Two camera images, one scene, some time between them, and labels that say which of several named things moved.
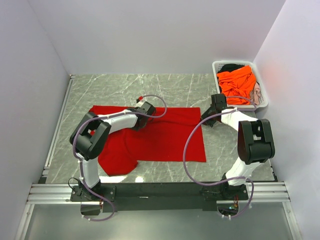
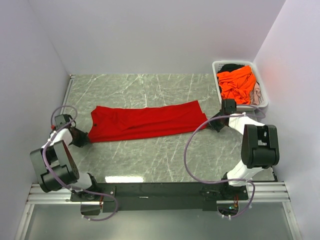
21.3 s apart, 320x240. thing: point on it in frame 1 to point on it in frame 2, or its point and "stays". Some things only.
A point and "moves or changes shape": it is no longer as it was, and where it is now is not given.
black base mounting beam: x=160 y=196 stays
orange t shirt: x=239 y=82 stays
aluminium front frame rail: x=61 y=194 stays
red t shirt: x=164 y=141 moves or changes shape
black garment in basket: x=229 y=67 stays
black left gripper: x=137 y=128 to x=83 y=139
